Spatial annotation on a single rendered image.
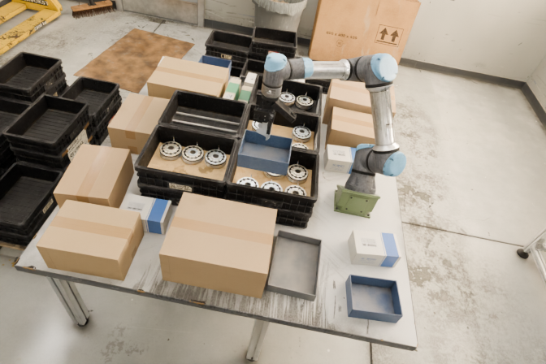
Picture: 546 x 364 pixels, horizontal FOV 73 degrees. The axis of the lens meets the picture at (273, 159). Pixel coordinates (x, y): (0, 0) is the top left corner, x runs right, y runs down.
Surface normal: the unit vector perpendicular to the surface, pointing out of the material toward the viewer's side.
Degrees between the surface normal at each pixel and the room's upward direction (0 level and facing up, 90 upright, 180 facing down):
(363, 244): 0
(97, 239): 0
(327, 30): 76
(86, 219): 0
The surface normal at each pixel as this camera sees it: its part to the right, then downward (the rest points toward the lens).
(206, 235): 0.14, -0.70
